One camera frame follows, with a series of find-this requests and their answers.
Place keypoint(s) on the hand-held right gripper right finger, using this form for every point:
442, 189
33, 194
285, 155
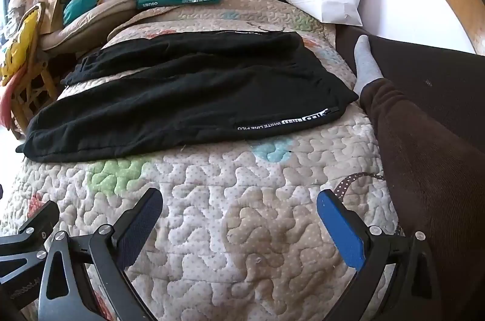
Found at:
341, 230

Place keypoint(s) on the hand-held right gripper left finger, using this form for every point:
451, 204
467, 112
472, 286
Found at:
138, 226

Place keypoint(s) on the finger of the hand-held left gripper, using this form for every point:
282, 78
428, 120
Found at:
38, 218

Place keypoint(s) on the black pants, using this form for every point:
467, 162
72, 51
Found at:
189, 97

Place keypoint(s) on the brown polka-dot ribbon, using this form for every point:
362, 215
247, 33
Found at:
356, 177

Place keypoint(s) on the quilted patchwork blanket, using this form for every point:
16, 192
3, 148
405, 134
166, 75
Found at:
227, 211

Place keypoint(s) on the person's brown trouser leg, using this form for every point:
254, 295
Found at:
435, 192

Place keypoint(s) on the yellow wooden chair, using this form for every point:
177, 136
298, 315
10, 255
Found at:
38, 97

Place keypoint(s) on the person's grey sock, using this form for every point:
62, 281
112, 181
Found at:
367, 67

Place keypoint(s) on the yellow plush toy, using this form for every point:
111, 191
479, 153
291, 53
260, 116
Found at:
21, 40

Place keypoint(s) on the beige seat cushion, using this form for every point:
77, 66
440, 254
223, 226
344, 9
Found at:
87, 27

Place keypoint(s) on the teal cloth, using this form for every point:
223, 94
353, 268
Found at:
79, 8

